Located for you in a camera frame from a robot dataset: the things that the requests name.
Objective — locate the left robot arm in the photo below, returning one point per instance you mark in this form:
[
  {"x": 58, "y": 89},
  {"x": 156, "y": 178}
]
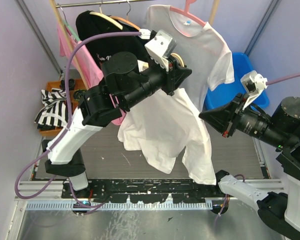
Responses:
[{"x": 123, "y": 86}]

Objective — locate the wooden hanger under navy shirt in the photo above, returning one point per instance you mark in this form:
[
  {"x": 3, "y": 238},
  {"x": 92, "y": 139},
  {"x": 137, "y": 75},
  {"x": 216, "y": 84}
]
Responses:
[{"x": 126, "y": 19}]

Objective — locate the cream wooden hanger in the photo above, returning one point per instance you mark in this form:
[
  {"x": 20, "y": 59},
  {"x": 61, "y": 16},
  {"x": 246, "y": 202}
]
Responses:
[{"x": 144, "y": 65}]

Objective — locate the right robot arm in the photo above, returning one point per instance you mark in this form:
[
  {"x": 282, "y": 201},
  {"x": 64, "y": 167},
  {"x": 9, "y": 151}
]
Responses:
[{"x": 281, "y": 130}]

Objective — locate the blue plastic bin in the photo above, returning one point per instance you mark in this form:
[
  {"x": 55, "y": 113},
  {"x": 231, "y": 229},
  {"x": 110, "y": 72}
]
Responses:
[{"x": 224, "y": 93}]

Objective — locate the green black belt roll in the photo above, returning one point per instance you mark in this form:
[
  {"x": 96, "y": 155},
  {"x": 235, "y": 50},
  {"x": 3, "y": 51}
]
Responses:
[{"x": 78, "y": 94}]

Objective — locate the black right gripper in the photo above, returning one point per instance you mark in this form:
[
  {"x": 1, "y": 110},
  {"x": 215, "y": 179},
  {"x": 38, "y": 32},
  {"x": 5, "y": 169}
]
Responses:
[{"x": 224, "y": 118}]

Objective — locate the perforated metal cable tray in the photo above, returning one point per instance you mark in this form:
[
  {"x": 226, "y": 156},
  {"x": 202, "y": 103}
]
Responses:
[{"x": 71, "y": 205}]

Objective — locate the black printed t-shirt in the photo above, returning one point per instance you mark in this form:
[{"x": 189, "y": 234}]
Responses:
[{"x": 103, "y": 49}]

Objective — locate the black white striped cloth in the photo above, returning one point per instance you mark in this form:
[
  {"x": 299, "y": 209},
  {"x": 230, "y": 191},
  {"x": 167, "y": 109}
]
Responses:
[{"x": 54, "y": 113}]

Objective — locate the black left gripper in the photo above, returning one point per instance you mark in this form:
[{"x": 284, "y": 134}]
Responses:
[{"x": 175, "y": 76}]

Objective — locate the pink t-shirt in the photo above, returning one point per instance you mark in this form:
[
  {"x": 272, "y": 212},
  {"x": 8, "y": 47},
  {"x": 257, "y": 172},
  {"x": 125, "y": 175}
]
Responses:
[{"x": 84, "y": 62}]

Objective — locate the orange wooden organizer tray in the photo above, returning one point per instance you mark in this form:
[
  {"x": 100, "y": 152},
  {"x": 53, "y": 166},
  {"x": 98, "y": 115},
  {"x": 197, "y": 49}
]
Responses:
[{"x": 56, "y": 84}]

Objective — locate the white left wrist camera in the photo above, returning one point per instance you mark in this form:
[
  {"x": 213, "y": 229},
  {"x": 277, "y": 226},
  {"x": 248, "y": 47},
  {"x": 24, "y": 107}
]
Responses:
[{"x": 160, "y": 48}]

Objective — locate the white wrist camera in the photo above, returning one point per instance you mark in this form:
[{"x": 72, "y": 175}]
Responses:
[
  {"x": 160, "y": 48},
  {"x": 254, "y": 84}
]

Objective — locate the wooden clothes rack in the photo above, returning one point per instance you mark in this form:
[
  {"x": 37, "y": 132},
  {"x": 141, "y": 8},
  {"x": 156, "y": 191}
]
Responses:
[{"x": 59, "y": 19}]

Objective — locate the white hanging t-shirt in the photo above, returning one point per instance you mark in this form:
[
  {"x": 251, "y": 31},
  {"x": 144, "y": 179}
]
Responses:
[{"x": 202, "y": 49}]

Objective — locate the green hanger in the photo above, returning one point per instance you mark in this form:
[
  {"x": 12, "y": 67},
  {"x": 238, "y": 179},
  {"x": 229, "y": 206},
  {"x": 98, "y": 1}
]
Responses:
[{"x": 69, "y": 28}]

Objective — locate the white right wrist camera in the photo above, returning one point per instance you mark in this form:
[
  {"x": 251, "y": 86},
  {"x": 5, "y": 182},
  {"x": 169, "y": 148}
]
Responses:
[{"x": 254, "y": 84}]

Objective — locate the white t-shirt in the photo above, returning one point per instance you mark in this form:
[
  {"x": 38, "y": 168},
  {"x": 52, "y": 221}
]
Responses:
[
  {"x": 163, "y": 126},
  {"x": 202, "y": 49}
]

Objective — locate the wooden hanger under black shirt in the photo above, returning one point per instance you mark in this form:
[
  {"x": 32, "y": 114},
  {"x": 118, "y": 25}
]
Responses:
[{"x": 105, "y": 17}]

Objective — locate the pink plastic hanger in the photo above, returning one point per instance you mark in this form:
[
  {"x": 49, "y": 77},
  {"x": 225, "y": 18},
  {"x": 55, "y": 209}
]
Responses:
[{"x": 186, "y": 12}]

